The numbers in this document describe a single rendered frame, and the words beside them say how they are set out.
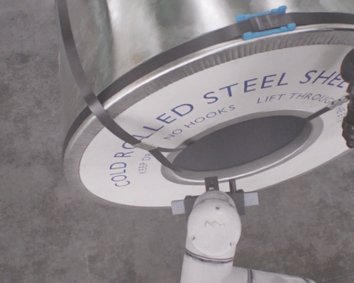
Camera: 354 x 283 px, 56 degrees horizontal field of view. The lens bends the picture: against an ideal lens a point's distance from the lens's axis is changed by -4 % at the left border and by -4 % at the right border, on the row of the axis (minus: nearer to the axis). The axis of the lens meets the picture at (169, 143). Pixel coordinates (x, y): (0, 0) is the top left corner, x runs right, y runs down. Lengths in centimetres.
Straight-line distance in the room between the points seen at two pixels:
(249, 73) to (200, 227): 38
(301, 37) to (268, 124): 77
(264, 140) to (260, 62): 74
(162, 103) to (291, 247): 135
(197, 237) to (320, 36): 48
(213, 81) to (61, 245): 148
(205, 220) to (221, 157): 94
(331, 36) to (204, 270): 53
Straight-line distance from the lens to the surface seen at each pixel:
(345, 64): 75
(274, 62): 79
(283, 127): 143
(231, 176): 145
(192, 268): 60
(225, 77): 78
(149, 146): 87
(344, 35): 82
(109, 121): 80
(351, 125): 80
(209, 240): 56
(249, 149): 149
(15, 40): 288
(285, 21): 74
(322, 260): 202
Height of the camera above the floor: 189
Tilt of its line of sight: 65 degrees down
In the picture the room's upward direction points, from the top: 8 degrees counter-clockwise
